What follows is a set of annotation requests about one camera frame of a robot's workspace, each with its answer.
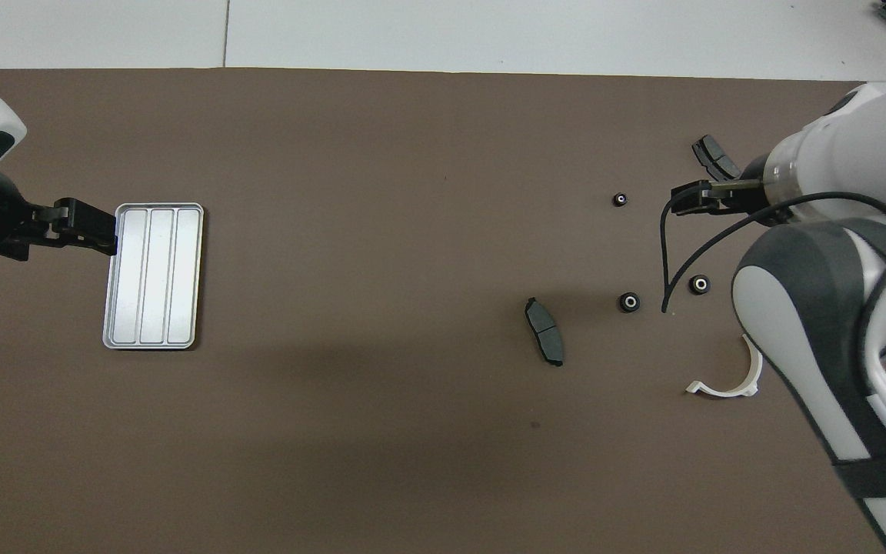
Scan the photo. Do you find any brown paper table mat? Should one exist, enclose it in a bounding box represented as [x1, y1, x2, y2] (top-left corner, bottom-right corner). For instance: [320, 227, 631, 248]
[0, 68, 886, 554]

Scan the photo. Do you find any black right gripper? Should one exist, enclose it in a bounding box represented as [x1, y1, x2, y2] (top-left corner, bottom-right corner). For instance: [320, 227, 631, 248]
[670, 152, 774, 225]

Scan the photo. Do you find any short dark brake pad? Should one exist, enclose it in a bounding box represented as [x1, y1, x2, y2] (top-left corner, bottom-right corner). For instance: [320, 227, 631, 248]
[691, 135, 744, 182]

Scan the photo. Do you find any long grey brake pad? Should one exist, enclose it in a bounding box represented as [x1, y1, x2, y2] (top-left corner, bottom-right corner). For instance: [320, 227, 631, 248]
[524, 296, 566, 368]

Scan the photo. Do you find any white curved plastic bracket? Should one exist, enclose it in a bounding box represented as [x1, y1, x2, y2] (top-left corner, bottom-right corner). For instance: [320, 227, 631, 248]
[685, 333, 764, 399]

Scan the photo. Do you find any silver metal tray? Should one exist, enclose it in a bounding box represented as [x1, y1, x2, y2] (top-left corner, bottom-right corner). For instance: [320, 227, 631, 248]
[102, 202, 205, 352]

